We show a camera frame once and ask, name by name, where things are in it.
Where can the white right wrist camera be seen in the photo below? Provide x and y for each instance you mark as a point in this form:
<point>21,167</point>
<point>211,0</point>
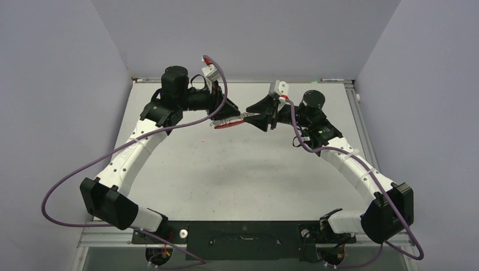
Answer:
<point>279,89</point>

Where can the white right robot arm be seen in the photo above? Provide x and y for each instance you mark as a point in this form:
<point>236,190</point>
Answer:
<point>390,205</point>

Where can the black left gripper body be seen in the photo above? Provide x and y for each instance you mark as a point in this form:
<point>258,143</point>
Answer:
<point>203,100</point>

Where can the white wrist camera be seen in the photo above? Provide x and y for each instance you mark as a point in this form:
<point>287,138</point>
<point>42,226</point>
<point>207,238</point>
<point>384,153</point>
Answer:
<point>211,73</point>
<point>279,89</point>

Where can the red and steel key holder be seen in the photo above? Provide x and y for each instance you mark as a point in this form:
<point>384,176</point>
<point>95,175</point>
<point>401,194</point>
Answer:
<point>228,122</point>

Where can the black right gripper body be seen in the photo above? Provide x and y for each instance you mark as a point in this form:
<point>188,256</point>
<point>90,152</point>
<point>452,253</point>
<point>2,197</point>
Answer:
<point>284,116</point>

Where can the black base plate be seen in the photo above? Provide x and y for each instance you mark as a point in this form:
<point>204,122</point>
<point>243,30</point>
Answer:
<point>249,240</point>

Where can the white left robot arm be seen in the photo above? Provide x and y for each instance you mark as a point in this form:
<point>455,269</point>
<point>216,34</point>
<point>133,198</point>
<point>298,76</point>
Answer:
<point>106,196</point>

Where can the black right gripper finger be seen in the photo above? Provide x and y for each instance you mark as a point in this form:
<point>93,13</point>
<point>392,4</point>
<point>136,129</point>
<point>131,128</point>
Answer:
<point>265,106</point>
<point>261,121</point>

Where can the marker pen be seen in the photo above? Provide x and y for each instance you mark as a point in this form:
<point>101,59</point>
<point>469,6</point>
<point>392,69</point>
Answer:
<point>332,80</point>

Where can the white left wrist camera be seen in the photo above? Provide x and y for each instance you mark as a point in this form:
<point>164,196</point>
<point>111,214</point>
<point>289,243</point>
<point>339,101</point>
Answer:
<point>211,73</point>

